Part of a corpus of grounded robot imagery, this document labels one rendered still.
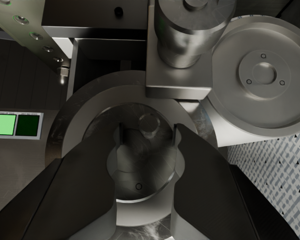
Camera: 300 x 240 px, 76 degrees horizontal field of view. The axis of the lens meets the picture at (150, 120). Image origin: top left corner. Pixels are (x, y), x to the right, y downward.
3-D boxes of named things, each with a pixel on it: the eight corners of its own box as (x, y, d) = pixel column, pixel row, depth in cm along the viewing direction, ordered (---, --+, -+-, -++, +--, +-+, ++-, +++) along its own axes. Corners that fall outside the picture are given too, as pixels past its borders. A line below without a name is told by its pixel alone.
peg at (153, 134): (133, 124, 12) (148, 108, 12) (135, 130, 15) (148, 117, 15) (149, 139, 12) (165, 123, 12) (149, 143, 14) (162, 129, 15)
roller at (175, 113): (200, 86, 17) (202, 229, 15) (169, 129, 42) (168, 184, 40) (69, 82, 17) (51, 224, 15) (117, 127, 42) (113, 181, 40)
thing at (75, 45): (90, -62, 21) (72, 99, 18) (121, 52, 44) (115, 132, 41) (86, -62, 21) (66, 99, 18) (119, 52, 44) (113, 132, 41)
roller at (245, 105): (322, 17, 19) (341, 140, 16) (223, 97, 44) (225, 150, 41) (199, 13, 19) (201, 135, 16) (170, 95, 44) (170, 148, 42)
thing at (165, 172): (57, 150, 14) (129, 82, 15) (69, 151, 16) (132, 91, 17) (128, 227, 13) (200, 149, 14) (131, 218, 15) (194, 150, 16)
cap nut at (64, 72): (68, 67, 51) (65, 83, 50) (73, 73, 54) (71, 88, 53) (54, 66, 51) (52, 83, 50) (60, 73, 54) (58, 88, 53)
